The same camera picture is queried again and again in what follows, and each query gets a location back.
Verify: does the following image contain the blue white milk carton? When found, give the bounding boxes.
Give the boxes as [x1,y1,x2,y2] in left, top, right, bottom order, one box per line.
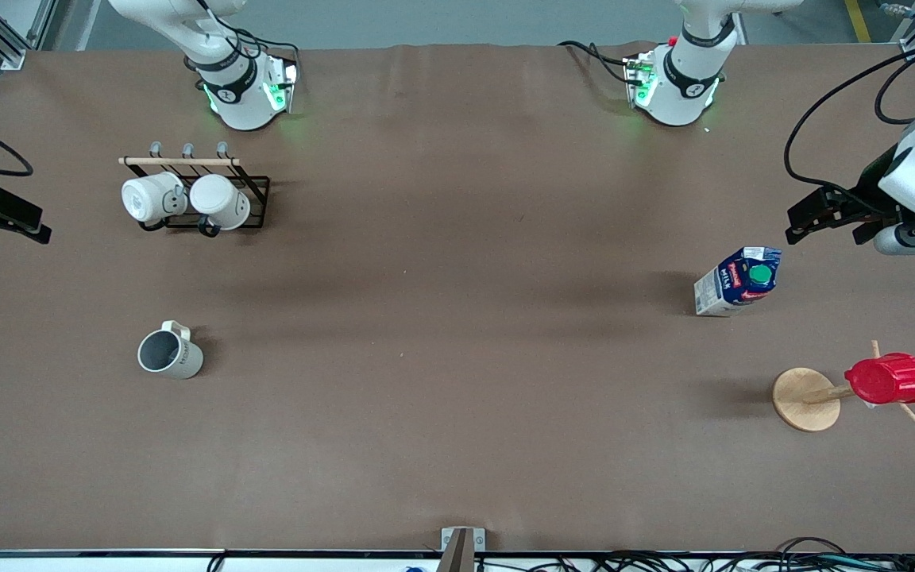
[693,245,783,318]

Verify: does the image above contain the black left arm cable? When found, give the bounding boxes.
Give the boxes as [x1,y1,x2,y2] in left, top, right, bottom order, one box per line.
[783,46,915,219]

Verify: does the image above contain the white mug with black handle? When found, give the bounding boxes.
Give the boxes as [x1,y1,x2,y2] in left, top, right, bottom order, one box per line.
[189,174,252,238]

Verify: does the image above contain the red plastic cup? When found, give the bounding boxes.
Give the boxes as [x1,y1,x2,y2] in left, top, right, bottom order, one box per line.
[844,353,915,405]

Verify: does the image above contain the black right base cable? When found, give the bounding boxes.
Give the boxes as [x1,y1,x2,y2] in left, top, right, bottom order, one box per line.
[231,28,301,66]

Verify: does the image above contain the black wire mug rack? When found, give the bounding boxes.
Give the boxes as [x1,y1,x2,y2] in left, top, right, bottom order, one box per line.
[118,141,271,238]

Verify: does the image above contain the black base cable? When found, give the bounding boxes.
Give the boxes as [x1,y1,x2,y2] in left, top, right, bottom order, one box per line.
[231,28,301,66]
[558,40,635,85]

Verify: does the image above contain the metal table bracket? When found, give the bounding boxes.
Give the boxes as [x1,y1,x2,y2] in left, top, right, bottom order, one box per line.
[440,527,486,572]

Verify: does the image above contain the brown table cover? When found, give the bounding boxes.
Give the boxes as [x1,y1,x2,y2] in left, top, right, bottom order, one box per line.
[0,41,915,555]

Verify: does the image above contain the white mug with dotted bottom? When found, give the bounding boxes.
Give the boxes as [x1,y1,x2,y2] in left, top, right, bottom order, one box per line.
[122,172,188,225]

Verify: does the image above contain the grey ceramic mug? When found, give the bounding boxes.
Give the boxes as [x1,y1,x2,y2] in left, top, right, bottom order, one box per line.
[137,320,205,381]

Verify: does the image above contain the black left base cable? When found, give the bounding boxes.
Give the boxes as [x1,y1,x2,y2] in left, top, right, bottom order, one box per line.
[558,40,635,85]

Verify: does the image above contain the wooden mug tree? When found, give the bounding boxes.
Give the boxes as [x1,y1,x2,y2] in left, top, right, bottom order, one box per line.
[772,340,915,433]

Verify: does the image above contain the black cable bundle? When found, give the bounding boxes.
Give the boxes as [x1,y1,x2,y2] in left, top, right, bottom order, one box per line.
[585,537,915,572]

